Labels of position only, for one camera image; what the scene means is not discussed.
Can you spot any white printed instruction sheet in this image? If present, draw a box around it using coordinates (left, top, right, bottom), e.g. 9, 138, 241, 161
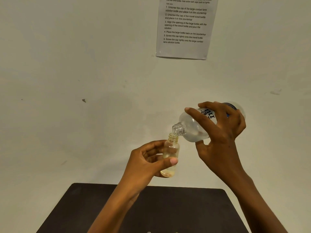
156, 0, 219, 61

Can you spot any person's left hand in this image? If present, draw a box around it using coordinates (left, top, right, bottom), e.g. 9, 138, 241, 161
118, 140, 179, 195

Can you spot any person's right hand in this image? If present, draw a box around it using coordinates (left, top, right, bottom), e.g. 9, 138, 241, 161
184, 101, 246, 189

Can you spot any large clear plastic bottle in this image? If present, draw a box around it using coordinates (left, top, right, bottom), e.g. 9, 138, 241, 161
172, 102, 246, 143

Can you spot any person's right forearm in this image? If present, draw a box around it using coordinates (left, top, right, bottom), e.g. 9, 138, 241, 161
225, 176, 290, 233

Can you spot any person's left forearm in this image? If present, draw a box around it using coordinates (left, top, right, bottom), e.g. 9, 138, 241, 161
87, 184, 147, 233

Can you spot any small clear travel bottle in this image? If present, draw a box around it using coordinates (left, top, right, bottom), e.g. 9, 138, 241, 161
160, 133, 181, 178

